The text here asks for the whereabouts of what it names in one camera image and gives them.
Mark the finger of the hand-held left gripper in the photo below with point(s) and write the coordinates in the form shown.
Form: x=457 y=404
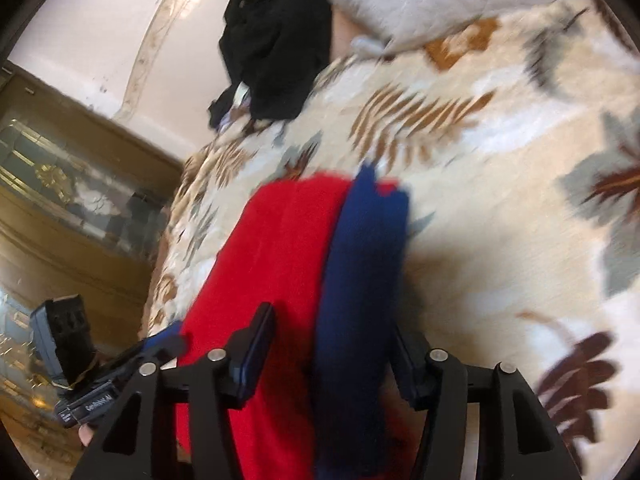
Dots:
x=162 y=342

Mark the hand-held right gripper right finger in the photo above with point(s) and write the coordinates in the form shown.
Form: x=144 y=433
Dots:
x=410 y=370

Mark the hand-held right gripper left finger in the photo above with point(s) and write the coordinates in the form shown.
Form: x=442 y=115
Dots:
x=252 y=355

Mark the red and blue shirt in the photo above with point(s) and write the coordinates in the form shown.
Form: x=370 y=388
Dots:
x=280 y=260

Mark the person's left hand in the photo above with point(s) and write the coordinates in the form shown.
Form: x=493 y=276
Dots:
x=87 y=435

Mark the wooden glass-front cabinet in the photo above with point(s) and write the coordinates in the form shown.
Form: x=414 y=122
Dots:
x=60 y=210

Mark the floral printed blanket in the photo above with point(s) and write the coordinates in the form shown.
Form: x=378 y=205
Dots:
x=475 y=210

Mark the small striped dark cloth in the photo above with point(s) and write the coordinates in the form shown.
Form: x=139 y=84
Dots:
x=227 y=105

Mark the black cloth pile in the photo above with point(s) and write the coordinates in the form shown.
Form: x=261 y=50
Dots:
x=275 y=40

